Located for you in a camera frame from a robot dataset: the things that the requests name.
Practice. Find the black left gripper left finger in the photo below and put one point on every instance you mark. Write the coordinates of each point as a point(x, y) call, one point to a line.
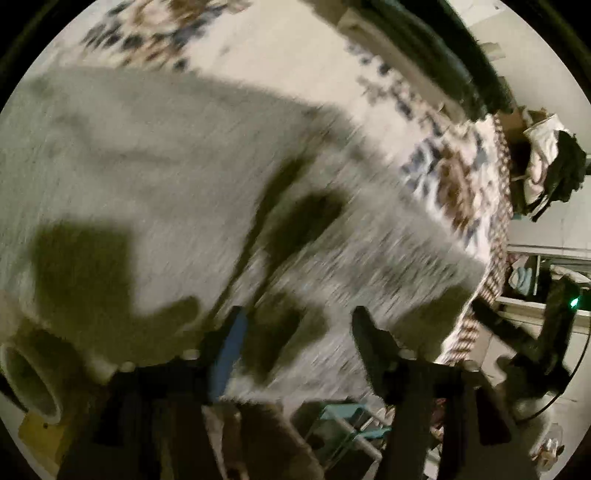
point(151, 417)

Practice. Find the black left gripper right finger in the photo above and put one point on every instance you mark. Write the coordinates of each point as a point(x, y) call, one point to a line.
point(481, 441)

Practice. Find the grey fluffy fleece pant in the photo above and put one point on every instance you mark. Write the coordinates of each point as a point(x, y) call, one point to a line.
point(138, 207)

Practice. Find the teal plastic stool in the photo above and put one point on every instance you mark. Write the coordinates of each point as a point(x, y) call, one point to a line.
point(340, 429)

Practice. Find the white cylindrical tube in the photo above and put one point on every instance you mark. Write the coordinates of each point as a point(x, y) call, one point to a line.
point(36, 378)

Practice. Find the white shelf unit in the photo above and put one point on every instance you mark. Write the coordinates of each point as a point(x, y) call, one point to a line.
point(531, 273)

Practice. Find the hanging white and black clothes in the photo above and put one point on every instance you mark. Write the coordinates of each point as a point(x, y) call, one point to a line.
point(557, 168)

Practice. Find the floral cream bed blanket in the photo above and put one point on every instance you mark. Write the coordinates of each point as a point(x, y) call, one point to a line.
point(458, 172)

